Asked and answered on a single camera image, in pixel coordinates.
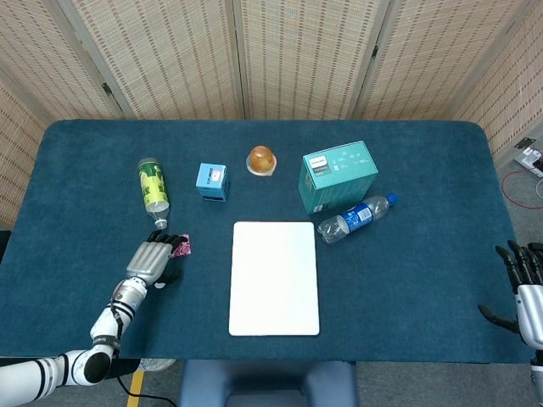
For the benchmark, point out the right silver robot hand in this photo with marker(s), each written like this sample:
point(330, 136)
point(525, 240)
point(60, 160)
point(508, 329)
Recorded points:
point(530, 313)

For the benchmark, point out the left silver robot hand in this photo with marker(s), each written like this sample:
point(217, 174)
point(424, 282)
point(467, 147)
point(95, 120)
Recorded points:
point(148, 263)

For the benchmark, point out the pink patterned packet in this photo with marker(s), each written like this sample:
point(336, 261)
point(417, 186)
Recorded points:
point(183, 249)

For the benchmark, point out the green label plastic bottle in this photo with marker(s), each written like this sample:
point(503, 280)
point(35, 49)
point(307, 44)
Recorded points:
point(153, 186)

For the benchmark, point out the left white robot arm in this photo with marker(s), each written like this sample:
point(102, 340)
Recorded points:
point(106, 324)

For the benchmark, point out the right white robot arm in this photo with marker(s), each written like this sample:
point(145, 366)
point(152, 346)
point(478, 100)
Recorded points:
point(538, 377)

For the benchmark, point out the white board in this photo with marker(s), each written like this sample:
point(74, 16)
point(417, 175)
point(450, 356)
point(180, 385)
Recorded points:
point(273, 280)

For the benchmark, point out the orange jelly cup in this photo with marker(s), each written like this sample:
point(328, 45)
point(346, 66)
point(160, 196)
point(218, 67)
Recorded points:
point(261, 159)

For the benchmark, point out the clear plastic bag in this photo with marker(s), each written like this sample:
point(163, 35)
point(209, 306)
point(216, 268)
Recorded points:
point(157, 364)

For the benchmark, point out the small light blue box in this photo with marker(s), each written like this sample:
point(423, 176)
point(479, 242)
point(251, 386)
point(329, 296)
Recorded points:
point(211, 180)

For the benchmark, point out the dark blue tablecloth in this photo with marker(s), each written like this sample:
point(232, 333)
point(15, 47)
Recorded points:
point(403, 275)

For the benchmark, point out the white power strip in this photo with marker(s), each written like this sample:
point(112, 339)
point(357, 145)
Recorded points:
point(528, 161)

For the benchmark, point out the blue padded seat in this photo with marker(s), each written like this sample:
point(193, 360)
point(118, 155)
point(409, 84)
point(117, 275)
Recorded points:
point(267, 381)

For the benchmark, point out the blue label water bottle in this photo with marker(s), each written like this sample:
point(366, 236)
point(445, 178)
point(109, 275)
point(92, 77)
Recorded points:
point(356, 216)

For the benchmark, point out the teal product box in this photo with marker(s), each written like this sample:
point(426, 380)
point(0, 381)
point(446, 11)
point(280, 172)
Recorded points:
point(335, 182)

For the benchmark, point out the woven folding screen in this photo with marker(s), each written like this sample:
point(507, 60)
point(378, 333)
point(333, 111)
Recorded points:
point(297, 63)

